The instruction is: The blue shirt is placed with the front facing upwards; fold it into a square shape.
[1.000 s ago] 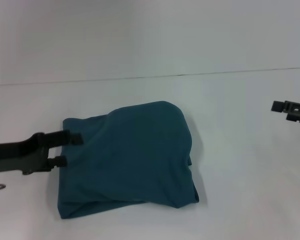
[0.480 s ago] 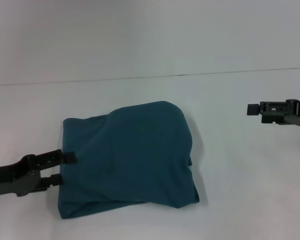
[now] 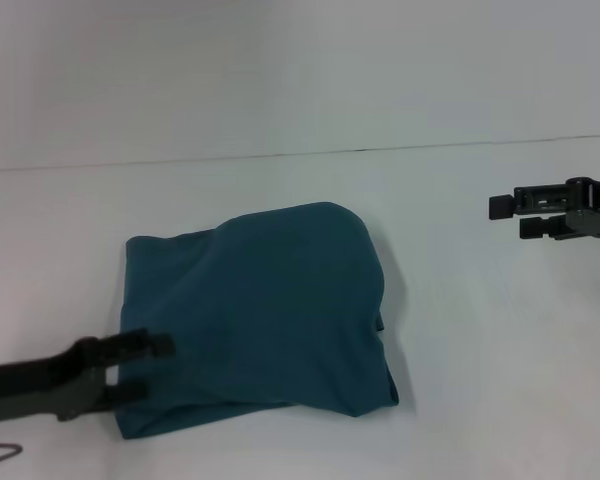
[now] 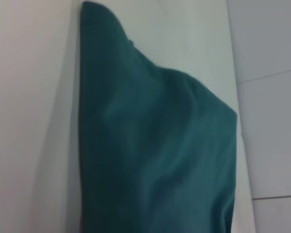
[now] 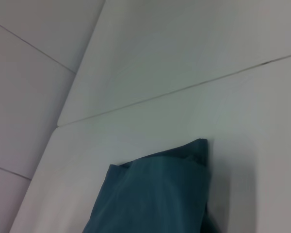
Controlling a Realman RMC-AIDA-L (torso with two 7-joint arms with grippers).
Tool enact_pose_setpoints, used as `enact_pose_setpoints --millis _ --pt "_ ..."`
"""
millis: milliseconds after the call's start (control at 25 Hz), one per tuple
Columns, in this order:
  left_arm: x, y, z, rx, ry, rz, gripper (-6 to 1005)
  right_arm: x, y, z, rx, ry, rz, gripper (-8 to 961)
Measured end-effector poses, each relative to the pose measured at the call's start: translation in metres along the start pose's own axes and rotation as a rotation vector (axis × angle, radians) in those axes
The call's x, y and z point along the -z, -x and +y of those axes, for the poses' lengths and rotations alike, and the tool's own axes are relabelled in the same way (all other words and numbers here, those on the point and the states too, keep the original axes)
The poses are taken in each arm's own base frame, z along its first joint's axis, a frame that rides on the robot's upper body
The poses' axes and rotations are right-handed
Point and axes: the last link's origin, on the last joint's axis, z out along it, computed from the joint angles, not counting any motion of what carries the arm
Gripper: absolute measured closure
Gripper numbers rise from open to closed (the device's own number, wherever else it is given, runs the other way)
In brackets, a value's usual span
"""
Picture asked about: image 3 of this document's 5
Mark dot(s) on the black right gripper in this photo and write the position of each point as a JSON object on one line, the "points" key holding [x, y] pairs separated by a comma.
{"points": [[597, 210]]}

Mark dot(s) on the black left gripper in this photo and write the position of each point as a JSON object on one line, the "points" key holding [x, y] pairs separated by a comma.
{"points": [[40, 382]]}

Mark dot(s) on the teal T-shirt pink FREE print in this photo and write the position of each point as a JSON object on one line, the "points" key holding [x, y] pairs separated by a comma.
{"points": [[260, 320]]}

